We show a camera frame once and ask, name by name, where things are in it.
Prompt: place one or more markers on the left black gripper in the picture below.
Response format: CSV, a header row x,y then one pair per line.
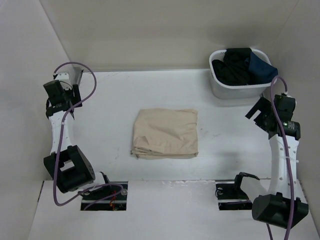
x,y
74,93

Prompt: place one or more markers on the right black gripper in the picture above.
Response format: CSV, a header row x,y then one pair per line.
x,y
263,105

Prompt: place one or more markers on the beige trousers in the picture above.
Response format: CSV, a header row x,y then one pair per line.
x,y
160,133

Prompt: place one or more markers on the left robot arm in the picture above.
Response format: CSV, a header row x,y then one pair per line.
x,y
74,170

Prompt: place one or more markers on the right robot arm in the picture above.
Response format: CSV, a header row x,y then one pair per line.
x,y
277,205

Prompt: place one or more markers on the navy trousers in basket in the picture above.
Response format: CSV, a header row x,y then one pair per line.
x,y
260,72

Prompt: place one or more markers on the black trousers in basket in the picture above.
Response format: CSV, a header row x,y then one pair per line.
x,y
233,69

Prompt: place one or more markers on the white laundry basket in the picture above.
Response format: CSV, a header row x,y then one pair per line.
x,y
225,92

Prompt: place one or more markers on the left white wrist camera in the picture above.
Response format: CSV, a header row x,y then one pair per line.
x,y
64,79

